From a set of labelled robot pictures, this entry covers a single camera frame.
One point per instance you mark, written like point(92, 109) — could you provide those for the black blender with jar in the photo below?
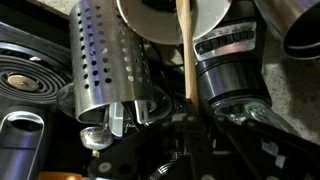
point(229, 69)

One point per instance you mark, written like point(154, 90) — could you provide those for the wooden cooking stick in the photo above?
point(184, 18)

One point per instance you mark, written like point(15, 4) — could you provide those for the steel travel tumbler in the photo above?
point(296, 24)

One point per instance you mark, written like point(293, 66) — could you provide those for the white bowl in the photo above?
point(163, 27)

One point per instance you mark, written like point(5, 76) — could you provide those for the perforated steel utensil holder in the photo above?
point(108, 62)

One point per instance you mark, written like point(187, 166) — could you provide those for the steel ladle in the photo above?
point(97, 137)

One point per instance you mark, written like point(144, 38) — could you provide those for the black electric stove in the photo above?
point(32, 69)

